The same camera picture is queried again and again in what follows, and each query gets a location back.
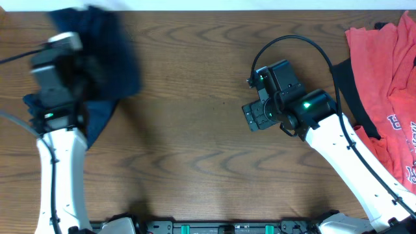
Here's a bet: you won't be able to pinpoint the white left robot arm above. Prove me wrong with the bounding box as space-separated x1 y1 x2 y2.
31 101 93 233

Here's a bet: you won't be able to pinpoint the folded navy blue shorts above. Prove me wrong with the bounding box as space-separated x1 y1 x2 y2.
23 94 119 149

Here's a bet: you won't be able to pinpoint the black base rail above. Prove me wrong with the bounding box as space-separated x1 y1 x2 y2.
87 211 374 234

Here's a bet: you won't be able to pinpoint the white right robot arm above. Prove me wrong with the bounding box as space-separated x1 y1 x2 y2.
242 90 415 233

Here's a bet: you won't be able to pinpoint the black garment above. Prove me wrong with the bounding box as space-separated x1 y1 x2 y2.
334 23 397 143

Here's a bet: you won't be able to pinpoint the red t-shirt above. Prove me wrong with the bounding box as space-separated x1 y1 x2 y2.
346 12 415 192

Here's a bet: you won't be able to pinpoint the navy blue shorts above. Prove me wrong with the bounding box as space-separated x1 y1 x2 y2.
49 5 141 101
23 94 119 149

